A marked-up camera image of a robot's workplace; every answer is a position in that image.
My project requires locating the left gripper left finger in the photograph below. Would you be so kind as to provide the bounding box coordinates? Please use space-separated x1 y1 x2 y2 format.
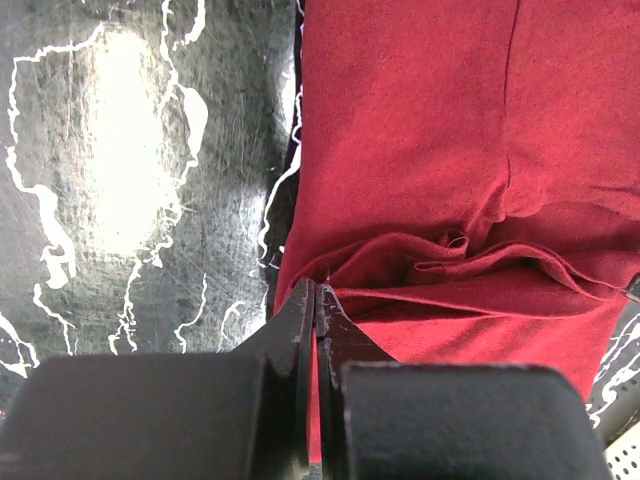
1 280 315 479

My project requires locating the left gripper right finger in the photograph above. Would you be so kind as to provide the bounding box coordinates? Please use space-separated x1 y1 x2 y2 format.
315 285 610 479

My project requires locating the dark red t shirt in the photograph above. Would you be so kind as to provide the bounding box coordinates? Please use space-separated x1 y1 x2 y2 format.
272 0 640 464

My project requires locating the white plastic laundry basket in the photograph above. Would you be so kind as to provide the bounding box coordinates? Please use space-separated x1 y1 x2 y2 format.
604 424 640 480

